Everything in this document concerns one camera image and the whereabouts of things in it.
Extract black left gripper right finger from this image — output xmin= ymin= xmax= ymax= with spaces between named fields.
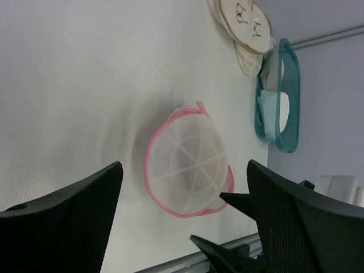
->
xmin=247 ymin=160 xmax=363 ymax=272

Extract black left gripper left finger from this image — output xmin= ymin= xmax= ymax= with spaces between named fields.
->
xmin=1 ymin=162 xmax=123 ymax=272

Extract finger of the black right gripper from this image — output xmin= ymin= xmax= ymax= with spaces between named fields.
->
xmin=190 ymin=235 xmax=267 ymax=273
xmin=220 ymin=192 xmax=256 ymax=220

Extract white pink-zip mesh laundry bag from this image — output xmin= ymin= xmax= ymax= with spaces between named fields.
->
xmin=144 ymin=101 xmax=235 ymax=218

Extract white bra in basket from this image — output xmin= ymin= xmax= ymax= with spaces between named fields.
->
xmin=258 ymin=90 xmax=289 ymax=139

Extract beige round laundry bag rear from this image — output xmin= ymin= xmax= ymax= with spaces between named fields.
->
xmin=235 ymin=1 xmax=272 ymax=78

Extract beige round laundry bag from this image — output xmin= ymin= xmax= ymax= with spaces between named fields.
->
xmin=206 ymin=0 xmax=253 ymax=43
xmin=235 ymin=1 xmax=272 ymax=78

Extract beige round laundry bag front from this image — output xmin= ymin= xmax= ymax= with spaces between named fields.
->
xmin=206 ymin=0 xmax=253 ymax=43

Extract teal plastic basket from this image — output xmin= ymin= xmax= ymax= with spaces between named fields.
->
xmin=254 ymin=38 xmax=301 ymax=153

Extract aluminium mounting rail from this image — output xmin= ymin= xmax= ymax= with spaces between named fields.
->
xmin=138 ymin=233 xmax=262 ymax=273

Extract right aluminium frame post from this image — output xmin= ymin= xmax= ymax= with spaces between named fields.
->
xmin=291 ymin=22 xmax=364 ymax=49

